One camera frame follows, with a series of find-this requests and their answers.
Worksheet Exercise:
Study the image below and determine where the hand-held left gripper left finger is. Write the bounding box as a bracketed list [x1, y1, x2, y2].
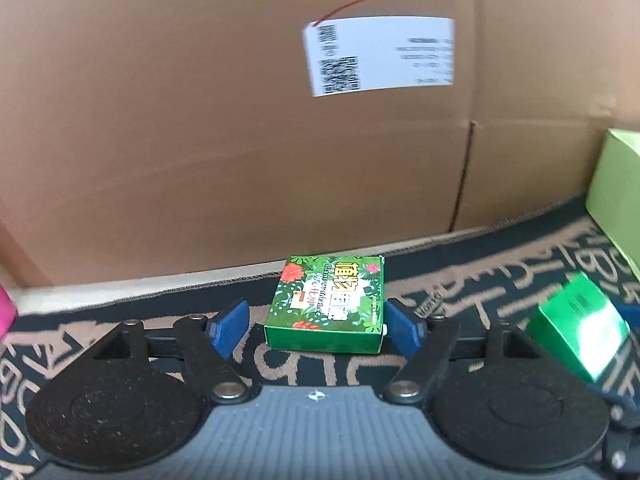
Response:
[90, 300, 250, 407]

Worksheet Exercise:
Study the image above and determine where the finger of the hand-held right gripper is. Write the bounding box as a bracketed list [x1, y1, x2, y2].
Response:
[587, 382, 640, 477]
[614, 303, 640, 332]

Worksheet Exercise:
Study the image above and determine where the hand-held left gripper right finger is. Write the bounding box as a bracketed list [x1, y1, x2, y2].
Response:
[383, 297, 548, 406]

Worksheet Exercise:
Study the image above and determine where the small shiny green box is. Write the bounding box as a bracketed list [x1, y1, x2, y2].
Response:
[525, 272, 631, 382]

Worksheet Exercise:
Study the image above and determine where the green floral box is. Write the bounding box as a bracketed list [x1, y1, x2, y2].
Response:
[263, 255, 386, 355]

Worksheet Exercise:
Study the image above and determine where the light green shoe box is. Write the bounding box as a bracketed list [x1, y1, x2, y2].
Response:
[584, 128, 640, 282]

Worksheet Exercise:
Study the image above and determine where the black letter-patterned mat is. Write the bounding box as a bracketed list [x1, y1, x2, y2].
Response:
[0, 195, 640, 480]

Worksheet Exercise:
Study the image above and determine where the large cardboard sheet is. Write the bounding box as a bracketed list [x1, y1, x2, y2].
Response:
[0, 0, 640, 292]

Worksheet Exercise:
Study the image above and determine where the pink thermos bottle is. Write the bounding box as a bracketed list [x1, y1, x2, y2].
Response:
[0, 285, 19, 342]

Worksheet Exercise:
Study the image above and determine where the white shipping label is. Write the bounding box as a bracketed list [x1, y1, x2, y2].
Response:
[301, 17, 456, 99]

